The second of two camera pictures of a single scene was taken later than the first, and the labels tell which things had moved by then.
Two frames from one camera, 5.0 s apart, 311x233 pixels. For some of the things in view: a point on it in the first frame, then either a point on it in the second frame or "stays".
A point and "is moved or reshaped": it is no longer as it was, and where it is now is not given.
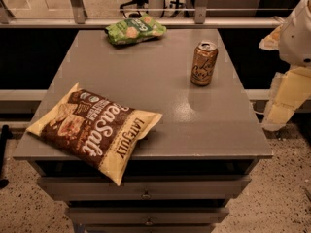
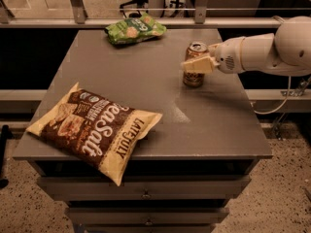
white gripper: x=297 y=41 to x=227 y=56
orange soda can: x=204 y=63 is moved or reshaped
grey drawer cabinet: x=193 y=163 stays
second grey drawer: x=149 y=216 stays
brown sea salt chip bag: x=99 y=130 stays
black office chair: x=140 y=0 stays
